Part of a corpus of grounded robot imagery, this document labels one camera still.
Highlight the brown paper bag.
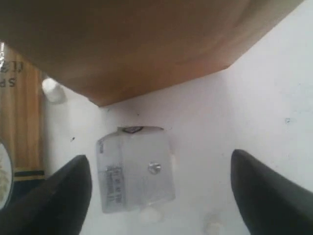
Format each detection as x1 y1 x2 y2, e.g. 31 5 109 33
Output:
0 0 301 106

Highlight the spaghetti packet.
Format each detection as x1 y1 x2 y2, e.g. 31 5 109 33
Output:
0 42 45 210

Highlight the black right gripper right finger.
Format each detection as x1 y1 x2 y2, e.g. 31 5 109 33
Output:
230 149 313 235

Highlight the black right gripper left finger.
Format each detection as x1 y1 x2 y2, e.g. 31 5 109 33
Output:
0 155 92 235

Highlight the white marshmallow right of carton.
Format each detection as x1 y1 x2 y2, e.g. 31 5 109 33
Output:
139 207 162 223

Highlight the white marshmallow near spaghetti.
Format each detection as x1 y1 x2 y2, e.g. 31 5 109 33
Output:
42 77 64 104

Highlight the white marshmallow far right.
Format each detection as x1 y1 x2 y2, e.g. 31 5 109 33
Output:
203 214 222 235

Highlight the white blue milk carton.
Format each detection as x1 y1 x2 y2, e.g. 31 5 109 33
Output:
96 126 176 213

